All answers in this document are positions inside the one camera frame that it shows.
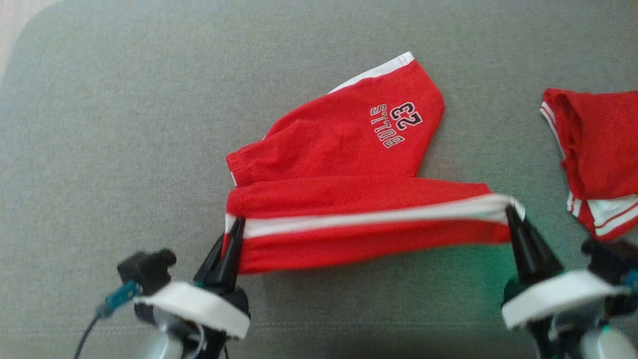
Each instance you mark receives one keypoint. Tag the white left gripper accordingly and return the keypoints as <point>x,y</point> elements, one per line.
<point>199,306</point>

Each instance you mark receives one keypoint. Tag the grey sofa seat cushion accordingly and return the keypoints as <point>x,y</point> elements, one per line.
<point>124,124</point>

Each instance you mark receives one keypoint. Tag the red basketball shorts number 23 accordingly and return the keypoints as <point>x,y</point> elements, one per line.
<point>349,149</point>

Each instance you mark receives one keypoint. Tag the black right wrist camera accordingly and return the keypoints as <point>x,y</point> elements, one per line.
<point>613,259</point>

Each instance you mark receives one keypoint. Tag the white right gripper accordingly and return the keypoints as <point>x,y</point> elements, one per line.
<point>553,299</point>

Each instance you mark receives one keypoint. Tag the red basketball jersey white trim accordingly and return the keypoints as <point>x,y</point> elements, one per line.
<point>603,144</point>

